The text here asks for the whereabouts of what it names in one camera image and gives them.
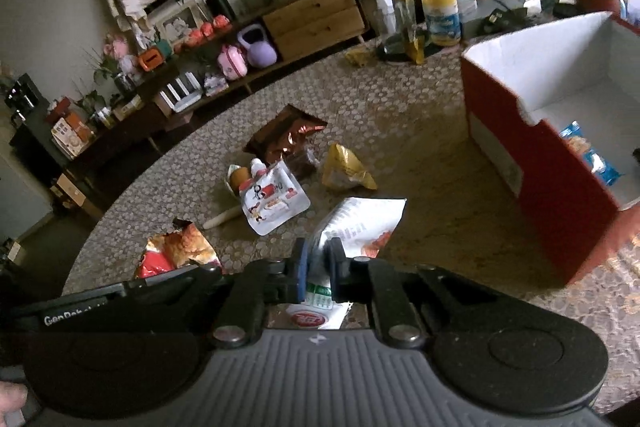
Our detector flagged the purple kettlebell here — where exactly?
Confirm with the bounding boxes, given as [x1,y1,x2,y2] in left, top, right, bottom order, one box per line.
[236,24,278,68]

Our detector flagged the small stack of packets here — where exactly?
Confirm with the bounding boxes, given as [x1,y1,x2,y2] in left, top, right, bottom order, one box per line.
[203,73,229,96]

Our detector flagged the white pouch with red cartoon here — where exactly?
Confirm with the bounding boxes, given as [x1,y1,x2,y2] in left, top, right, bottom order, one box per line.
[239,158,311,236]

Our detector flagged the orange figurines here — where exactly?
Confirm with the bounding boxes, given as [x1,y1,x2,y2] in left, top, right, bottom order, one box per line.
[186,15,232,48]

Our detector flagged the dark round tray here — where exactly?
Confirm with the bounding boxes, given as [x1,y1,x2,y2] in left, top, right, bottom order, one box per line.
[375,32,442,64]

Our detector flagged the orange bun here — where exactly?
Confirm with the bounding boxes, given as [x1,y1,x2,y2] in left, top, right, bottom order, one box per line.
[226,164,257,196]

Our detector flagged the person's left hand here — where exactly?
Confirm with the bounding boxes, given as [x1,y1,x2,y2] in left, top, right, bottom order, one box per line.
[0,381,29,415]

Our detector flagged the red orange chip bag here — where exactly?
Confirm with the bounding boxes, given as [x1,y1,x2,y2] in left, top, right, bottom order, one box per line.
[134,218,222,281]

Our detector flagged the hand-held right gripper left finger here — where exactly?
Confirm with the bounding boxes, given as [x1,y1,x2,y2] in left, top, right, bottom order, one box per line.
[125,238,308,351]

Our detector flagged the white paper bag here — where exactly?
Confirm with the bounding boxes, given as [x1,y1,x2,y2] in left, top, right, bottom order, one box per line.
[374,0,401,38]

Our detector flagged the wooden sideboard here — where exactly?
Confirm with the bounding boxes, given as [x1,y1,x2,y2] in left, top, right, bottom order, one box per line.
[9,0,372,215]

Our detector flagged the blue snack packet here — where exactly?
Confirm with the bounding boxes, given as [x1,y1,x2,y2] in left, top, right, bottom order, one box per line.
[559,121,622,186]

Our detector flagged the white router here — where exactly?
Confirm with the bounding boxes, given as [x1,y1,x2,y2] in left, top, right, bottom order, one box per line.
[159,73,204,113]

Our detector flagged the orange and white box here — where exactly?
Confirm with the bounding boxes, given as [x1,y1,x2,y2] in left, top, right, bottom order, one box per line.
[49,116,95,158]

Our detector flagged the yellow-lid wipes canister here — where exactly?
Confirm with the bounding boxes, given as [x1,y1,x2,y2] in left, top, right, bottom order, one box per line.
[421,0,461,47]

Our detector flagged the pink flower bouquet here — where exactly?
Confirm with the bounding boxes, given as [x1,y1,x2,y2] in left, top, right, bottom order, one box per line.
[101,33,139,78]

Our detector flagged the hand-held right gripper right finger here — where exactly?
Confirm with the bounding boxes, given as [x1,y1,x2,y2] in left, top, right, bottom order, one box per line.
[326,238,542,351]

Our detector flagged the white snack bag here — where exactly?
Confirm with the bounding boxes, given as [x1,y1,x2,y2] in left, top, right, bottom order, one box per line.
[286,197,407,331]

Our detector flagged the brown shiny foil bag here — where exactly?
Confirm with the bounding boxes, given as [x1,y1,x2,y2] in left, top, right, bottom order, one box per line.
[243,104,329,168]

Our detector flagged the picture frame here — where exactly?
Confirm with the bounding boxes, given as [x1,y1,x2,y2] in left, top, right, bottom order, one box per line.
[154,6,202,46]

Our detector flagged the grey flat box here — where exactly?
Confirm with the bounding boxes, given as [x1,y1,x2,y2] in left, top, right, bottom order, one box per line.
[459,0,528,40]

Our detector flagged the orange tissue box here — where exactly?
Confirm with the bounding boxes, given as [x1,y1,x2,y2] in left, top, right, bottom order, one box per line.
[137,46,174,73]

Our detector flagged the tall gold bag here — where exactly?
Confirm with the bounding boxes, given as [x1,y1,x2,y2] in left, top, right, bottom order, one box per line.
[388,0,427,66]

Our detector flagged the brown cardboard box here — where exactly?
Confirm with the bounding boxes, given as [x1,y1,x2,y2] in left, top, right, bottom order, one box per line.
[49,171,87,208]

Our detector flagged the black crumpled item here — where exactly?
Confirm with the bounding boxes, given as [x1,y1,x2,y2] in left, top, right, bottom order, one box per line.
[481,8,522,34]

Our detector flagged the yellow snack packet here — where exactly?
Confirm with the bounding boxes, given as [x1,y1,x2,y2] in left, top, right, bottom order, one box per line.
[320,143,379,191]

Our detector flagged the small yellow packet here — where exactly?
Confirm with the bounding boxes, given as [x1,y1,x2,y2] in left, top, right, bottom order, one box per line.
[345,46,377,67]

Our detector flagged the black cylinder speaker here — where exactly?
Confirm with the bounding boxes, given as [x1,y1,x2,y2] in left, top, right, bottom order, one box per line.
[206,0,237,21]

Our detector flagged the cream white stick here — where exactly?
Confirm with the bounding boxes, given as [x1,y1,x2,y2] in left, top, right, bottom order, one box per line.
[202,206,244,231]

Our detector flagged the black coffee machine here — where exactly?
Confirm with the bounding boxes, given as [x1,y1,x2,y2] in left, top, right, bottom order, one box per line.
[4,73,39,128]

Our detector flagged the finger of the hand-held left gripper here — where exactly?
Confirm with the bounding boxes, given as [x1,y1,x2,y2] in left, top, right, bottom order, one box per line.
[124,263,222,303]

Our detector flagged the red cardboard box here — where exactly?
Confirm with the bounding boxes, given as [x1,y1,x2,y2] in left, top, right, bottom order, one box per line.
[459,11,640,286]

